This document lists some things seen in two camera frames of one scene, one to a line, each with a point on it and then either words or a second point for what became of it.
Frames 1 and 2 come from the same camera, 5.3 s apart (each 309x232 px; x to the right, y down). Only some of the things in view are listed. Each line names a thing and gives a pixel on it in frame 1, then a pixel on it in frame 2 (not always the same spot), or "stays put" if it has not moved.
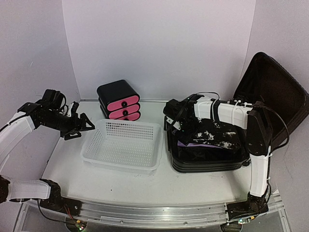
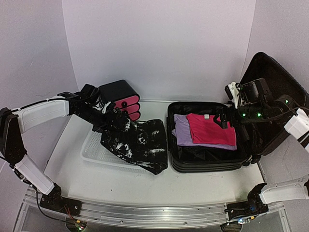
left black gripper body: (65, 126) → (106, 120)
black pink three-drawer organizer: (119, 100) stays put
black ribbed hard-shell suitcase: (263, 80) stays put
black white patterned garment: (213, 133) → (143, 142)
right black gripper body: (188, 125) → (234, 121)
